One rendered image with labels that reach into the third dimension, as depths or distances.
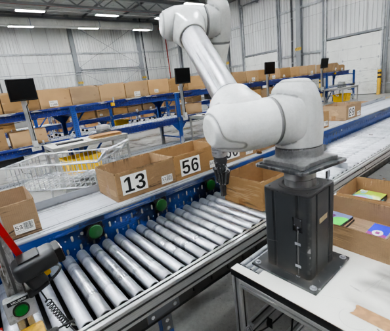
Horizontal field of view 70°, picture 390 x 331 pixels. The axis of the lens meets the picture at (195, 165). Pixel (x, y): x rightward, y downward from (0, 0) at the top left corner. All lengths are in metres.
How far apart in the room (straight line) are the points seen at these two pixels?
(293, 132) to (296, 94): 0.11
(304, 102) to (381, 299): 0.65
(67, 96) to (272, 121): 5.51
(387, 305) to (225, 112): 0.75
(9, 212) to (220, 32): 1.21
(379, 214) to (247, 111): 0.89
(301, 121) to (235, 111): 0.22
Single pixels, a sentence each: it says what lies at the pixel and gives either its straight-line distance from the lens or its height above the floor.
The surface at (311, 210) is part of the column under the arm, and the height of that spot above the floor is 1.02.
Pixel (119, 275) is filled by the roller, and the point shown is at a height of 0.75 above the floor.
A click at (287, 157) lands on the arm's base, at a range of 0.96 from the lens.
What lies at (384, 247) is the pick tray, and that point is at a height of 0.82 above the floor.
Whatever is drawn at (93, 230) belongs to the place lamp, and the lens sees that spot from 1.51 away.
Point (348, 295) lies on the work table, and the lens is 1.10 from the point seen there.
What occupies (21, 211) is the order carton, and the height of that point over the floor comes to 1.01.
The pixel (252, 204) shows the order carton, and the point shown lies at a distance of 1.62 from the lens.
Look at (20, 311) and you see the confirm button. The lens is 0.92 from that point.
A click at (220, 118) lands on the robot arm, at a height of 1.35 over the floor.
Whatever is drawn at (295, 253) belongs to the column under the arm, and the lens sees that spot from 1.08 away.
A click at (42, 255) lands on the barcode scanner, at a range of 0.84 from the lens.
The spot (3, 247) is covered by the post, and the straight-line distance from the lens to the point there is 0.87.
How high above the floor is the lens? 1.45
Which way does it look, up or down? 16 degrees down
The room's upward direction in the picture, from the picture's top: 7 degrees counter-clockwise
